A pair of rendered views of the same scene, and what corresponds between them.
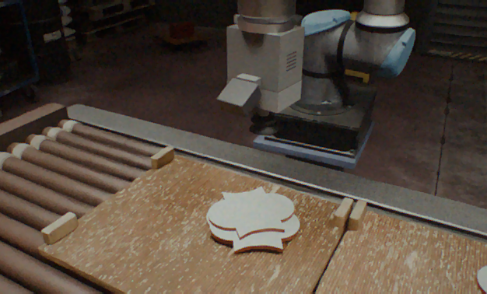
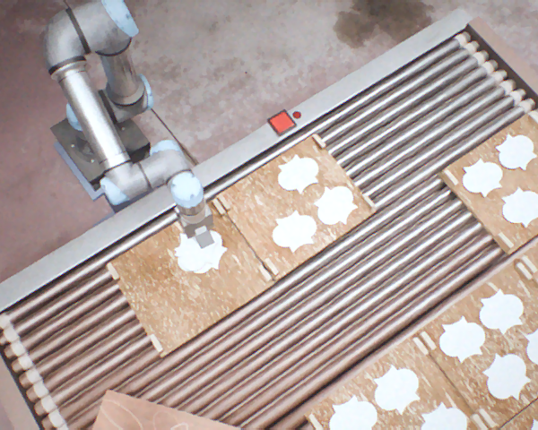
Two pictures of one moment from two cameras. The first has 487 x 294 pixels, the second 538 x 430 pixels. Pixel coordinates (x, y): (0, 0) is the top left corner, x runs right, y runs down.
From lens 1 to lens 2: 1.48 m
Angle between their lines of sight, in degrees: 55
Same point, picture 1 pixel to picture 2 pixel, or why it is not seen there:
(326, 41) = not seen: hidden behind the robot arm
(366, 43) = (132, 109)
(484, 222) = (251, 146)
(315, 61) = not seen: hidden behind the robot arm
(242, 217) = (200, 255)
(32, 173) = (68, 356)
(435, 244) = (255, 184)
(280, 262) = (230, 253)
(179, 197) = (156, 277)
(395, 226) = (237, 190)
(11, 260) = (158, 372)
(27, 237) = (143, 363)
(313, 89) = not seen: hidden behind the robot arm
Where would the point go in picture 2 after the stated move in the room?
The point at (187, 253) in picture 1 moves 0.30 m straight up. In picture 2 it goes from (203, 289) to (194, 262)
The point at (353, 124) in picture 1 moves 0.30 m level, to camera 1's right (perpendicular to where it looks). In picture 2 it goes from (143, 141) to (186, 74)
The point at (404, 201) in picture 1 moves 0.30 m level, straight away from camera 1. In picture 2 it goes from (218, 168) to (167, 107)
